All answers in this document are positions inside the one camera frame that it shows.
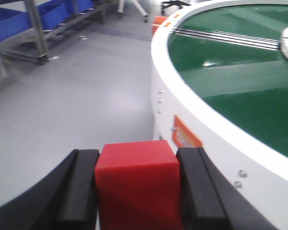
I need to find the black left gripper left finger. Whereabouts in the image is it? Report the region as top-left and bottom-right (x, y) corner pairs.
(0, 149), (99, 230)

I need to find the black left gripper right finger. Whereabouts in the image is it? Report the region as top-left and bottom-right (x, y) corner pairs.
(176, 148), (276, 230)

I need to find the red block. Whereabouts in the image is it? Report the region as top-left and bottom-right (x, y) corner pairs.
(95, 140), (183, 230)

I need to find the white outer table rim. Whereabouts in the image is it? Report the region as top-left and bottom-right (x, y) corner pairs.
(151, 0), (288, 230)

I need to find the metal rack with blue bins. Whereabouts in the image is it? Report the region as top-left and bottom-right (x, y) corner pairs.
(0, 0), (106, 78)

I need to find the metal rail strip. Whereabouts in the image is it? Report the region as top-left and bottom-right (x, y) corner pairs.
(174, 28), (281, 50)

